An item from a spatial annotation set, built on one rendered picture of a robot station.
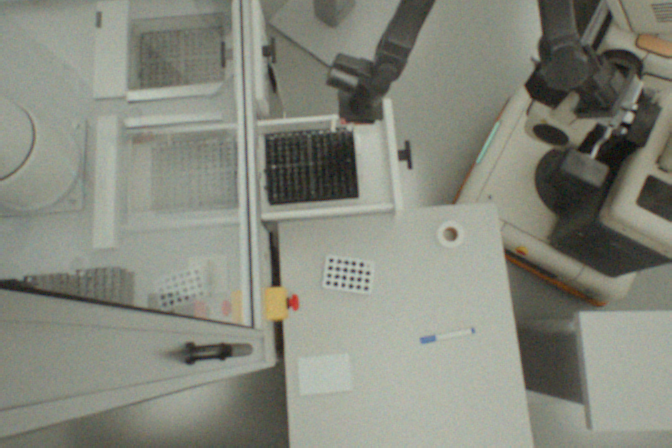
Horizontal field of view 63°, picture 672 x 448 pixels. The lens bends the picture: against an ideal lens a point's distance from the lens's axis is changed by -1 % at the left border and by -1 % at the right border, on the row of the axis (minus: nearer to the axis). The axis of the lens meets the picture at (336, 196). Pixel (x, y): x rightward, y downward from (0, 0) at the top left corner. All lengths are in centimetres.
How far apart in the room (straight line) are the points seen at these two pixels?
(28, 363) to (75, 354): 6
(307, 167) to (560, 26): 66
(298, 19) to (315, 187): 134
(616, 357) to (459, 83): 137
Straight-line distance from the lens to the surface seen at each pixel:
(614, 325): 157
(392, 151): 134
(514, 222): 203
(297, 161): 139
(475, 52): 257
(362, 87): 115
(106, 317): 47
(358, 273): 140
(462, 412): 146
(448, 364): 144
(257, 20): 151
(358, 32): 252
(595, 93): 117
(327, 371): 141
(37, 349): 38
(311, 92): 243
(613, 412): 156
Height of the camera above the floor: 218
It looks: 75 degrees down
